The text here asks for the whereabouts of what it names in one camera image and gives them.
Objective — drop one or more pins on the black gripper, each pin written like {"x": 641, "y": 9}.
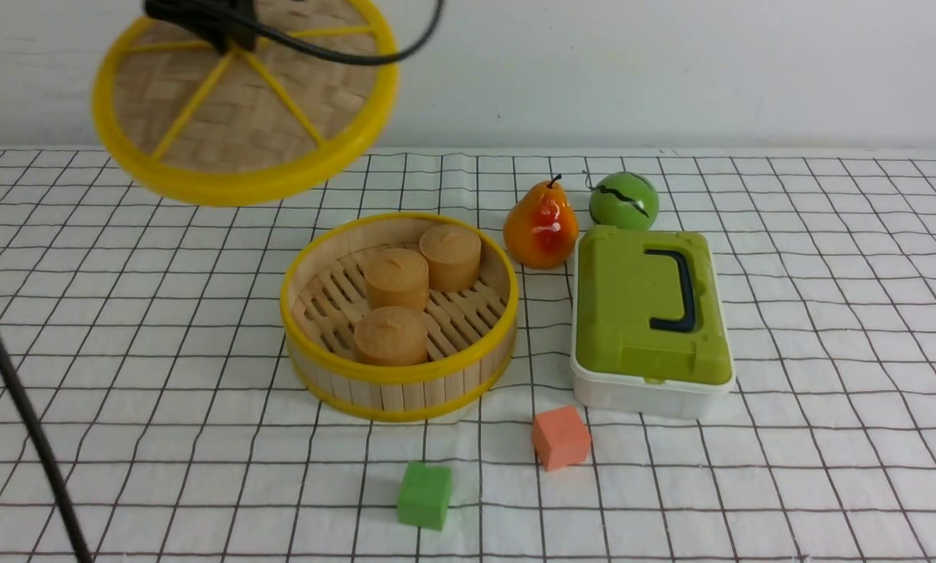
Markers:
{"x": 202, "y": 20}

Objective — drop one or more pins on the green toy round fruit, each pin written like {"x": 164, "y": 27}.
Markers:
{"x": 624, "y": 200}

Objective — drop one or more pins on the tan cylinder bun middle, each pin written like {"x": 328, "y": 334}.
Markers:
{"x": 397, "y": 277}

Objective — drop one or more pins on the tan cylinder bun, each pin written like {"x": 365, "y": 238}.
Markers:
{"x": 453, "y": 255}
{"x": 390, "y": 337}
{"x": 397, "y": 277}

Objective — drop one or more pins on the orange foam cube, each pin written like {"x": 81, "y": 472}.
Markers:
{"x": 560, "y": 438}

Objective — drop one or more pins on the tan cylinder bun back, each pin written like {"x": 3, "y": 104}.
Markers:
{"x": 453, "y": 255}

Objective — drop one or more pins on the yellow woven steamer lid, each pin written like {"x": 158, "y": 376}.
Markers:
{"x": 245, "y": 127}

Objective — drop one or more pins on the green lid white lunch box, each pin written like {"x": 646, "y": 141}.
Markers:
{"x": 648, "y": 333}

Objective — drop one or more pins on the orange yellow toy pear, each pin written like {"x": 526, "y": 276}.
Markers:
{"x": 541, "y": 229}

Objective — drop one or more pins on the green foam cube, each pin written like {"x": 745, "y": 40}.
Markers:
{"x": 424, "y": 495}

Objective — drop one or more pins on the white grid tablecloth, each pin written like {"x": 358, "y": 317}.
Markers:
{"x": 148, "y": 336}

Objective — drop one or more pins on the bamboo steamer basket yellow rims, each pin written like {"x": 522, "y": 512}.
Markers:
{"x": 470, "y": 334}

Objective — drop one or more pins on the tan cylinder bun front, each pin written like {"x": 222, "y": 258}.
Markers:
{"x": 390, "y": 337}

